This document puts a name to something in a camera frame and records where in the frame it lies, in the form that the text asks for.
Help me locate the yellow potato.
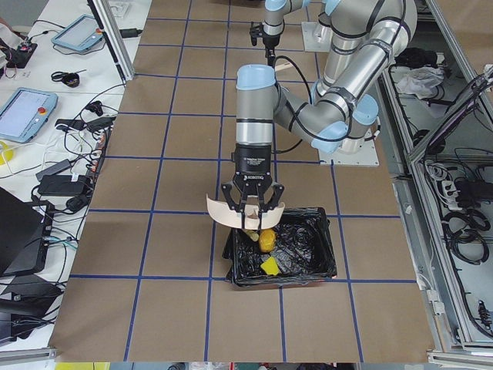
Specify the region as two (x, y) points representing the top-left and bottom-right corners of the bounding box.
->
(258, 229), (277, 253)

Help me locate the black laptop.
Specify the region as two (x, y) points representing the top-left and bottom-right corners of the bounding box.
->
(1, 189), (54, 277)

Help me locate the white plastic dustpan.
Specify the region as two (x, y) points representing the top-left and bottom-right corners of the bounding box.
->
(206, 195), (285, 230)

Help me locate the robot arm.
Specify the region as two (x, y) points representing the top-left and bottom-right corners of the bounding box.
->
(207, 1), (417, 230)
(249, 0), (310, 67)

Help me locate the pink bin black bag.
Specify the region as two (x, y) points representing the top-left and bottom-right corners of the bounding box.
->
(223, 207), (337, 287)

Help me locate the black power brick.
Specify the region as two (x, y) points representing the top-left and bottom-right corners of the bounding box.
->
(38, 175), (91, 197)

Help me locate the yellow green sponge piece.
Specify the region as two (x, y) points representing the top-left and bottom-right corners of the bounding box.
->
(260, 257), (280, 276)

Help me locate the blue teach pendant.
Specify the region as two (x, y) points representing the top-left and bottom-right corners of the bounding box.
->
(52, 14), (103, 53)
(1, 87), (59, 143)

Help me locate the blue teach pendant far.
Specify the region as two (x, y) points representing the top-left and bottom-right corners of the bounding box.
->
(52, 14), (103, 53)

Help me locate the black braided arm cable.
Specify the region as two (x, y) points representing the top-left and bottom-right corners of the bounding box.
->
(271, 55), (317, 153)

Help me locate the apple core peel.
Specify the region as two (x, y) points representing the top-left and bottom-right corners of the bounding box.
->
(243, 229), (260, 242)

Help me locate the aluminium frame post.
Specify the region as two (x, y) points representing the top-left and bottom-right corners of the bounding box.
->
(87, 0), (135, 84)

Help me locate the blue teach pendant near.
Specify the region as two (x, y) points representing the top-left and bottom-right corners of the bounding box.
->
(1, 87), (59, 143)

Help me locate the white crumpled cloth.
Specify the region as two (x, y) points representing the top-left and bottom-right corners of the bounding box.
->
(396, 66), (444, 99)

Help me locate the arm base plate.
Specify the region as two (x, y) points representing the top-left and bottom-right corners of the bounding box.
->
(301, 22), (333, 52)
(311, 117), (381, 167)

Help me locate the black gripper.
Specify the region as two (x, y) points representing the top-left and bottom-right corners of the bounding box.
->
(220, 143), (287, 230)
(249, 22), (278, 67)

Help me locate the white hand brush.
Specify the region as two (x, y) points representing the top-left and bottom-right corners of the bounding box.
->
(274, 62), (293, 72)

